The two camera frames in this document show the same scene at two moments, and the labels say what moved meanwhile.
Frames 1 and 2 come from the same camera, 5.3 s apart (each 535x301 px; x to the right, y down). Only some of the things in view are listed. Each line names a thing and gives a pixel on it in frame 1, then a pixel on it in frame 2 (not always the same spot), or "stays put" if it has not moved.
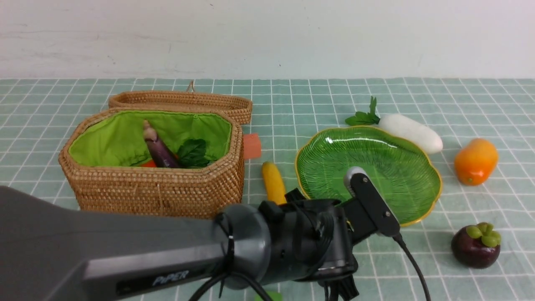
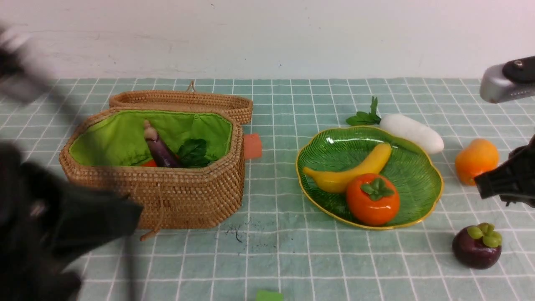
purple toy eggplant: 163,156 stays put
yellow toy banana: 274,184 → 337,180
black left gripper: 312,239 → 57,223
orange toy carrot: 149,164 stays put
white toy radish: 424,139 stays put
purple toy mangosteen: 477,246 stays put
